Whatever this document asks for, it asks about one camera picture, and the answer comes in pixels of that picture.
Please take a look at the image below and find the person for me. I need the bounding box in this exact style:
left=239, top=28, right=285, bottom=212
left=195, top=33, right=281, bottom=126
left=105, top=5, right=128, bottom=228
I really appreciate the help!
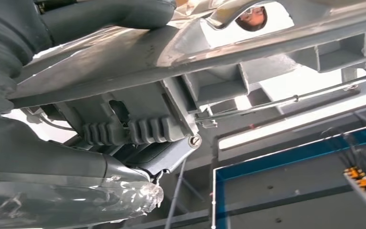
left=234, top=5, right=268, bottom=32

